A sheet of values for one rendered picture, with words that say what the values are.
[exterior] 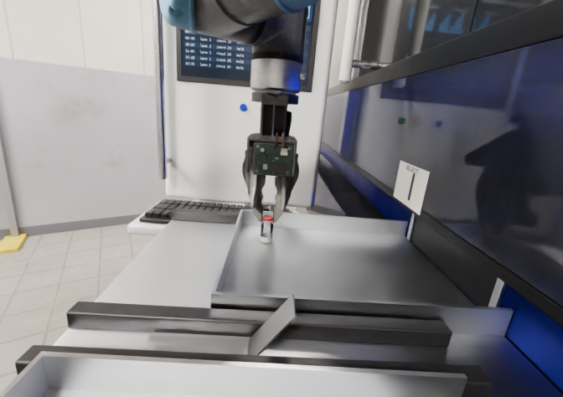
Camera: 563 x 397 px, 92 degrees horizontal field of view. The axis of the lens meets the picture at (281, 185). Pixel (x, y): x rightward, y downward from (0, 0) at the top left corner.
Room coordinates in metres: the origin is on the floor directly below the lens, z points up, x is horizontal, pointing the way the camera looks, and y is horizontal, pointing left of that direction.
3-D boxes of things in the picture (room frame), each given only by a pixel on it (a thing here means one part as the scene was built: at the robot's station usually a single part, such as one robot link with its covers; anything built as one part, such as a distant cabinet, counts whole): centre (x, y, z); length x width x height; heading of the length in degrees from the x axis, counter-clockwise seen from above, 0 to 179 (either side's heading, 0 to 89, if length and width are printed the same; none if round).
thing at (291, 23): (0.43, 0.02, 1.23); 0.09 x 0.08 x 0.11; 128
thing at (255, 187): (0.43, 0.04, 0.97); 0.06 x 0.03 x 0.09; 2
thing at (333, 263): (0.39, -0.10, 0.90); 0.34 x 0.26 x 0.04; 92
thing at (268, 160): (0.43, 0.02, 1.07); 0.09 x 0.08 x 0.12; 2
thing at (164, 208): (0.72, 0.16, 0.82); 0.40 x 0.14 x 0.02; 91
